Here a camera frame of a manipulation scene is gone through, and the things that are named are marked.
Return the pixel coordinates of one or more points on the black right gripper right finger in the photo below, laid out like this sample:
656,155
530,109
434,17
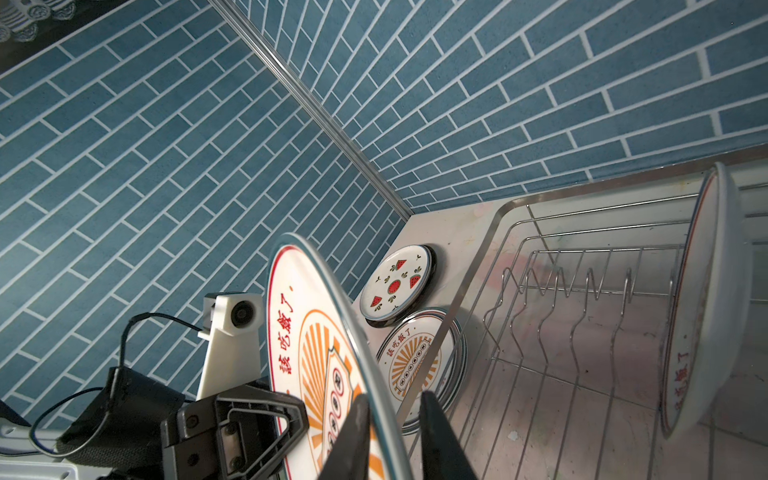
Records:
442,455

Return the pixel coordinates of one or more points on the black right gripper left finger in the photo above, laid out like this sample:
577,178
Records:
349,457

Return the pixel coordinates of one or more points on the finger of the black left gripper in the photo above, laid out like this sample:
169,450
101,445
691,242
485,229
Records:
255,431

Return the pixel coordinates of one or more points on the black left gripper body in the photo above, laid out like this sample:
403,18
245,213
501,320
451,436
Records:
188,440

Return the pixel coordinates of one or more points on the floral patterned plate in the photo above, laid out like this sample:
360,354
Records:
403,351

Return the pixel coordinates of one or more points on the black rimmed cream plate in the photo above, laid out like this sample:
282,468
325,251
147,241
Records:
429,282

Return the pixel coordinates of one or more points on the orange sunburst white plate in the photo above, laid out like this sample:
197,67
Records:
710,307

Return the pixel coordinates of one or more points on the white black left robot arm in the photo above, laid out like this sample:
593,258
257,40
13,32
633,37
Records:
138,428

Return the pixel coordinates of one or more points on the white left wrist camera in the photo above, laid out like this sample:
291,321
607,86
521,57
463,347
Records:
231,323

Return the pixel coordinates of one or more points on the chrome wire dish rack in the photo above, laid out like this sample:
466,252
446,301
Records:
565,300

